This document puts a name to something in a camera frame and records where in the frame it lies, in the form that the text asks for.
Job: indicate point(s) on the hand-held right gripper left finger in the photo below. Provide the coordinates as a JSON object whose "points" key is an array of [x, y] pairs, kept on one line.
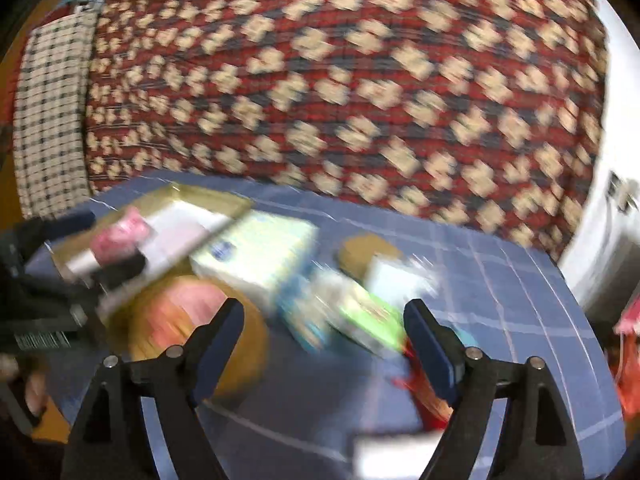
{"points": [[222, 345]]}

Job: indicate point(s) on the person's left hand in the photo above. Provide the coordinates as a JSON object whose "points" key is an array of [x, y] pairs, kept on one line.
{"points": [[35, 392]]}

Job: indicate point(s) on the red bear-print plaid blanket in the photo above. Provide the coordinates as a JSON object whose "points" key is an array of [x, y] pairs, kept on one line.
{"points": [[350, 85]]}

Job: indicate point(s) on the green packet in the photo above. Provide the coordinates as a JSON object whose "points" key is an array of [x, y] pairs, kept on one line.
{"points": [[372, 322]]}

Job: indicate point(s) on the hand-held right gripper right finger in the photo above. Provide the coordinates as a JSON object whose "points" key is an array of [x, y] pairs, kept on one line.
{"points": [[430, 355]]}

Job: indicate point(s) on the wall socket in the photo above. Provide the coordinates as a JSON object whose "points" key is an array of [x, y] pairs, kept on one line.
{"points": [[619, 190]]}

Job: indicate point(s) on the clear plastic bag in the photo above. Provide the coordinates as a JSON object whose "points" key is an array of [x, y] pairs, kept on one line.
{"points": [[400, 275]]}

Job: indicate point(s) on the pink soft pouch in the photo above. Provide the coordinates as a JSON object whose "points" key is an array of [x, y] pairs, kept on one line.
{"points": [[122, 232]]}

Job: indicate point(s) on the cream checked cloth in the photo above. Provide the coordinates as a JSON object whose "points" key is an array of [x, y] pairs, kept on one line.
{"points": [[50, 110]]}

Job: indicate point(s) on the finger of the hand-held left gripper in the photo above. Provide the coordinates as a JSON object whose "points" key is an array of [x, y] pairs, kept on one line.
{"points": [[120, 267], [65, 225]]}

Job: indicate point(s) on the yellow patterned tissue pack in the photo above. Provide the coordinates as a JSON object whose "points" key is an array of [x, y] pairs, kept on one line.
{"points": [[255, 255]]}

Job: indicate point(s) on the blue plaid tablecloth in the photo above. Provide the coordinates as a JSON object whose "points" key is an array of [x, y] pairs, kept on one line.
{"points": [[500, 300]]}

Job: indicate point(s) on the brown cardboard piece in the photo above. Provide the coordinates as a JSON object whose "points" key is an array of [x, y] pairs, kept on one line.
{"points": [[362, 250]]}

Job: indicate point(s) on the cotton swab bag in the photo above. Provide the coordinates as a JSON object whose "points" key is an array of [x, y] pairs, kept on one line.
{"points": [[310, 315]]}

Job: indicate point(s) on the gold tin box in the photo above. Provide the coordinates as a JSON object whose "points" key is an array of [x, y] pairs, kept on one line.
{"points": [[200, 202]]}

